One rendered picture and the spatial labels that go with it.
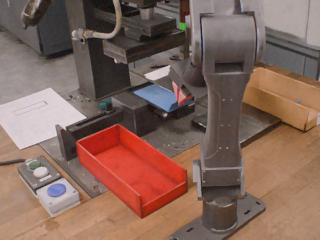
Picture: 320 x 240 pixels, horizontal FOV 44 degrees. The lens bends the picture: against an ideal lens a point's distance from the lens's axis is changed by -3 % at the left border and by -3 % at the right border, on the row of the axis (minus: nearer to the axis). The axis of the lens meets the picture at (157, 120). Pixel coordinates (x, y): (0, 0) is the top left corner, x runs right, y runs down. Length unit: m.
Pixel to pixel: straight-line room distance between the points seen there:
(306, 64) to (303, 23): 0.14
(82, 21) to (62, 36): 3.05
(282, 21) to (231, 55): 1.00
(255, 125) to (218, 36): 0.55
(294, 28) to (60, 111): 0.84
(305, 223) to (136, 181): 0.36
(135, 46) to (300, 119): 0.45
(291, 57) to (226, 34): 0.99
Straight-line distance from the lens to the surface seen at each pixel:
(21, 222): 0.85
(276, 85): 1.22
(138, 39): 0.96
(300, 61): 1.47
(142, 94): 1.04
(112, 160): 0.95
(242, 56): 0.52
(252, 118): 1.06
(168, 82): 1.11
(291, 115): 1.07
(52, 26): 4.15
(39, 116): 1.21
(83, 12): 1.14
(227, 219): 0.73
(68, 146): 0.97
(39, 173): 0.90
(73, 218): 0.83
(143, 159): 0.94
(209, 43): 0.51
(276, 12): 1.52
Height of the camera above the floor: 1.45
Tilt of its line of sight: 30 degrees down
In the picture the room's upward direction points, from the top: 4 degrees counter-clockwise
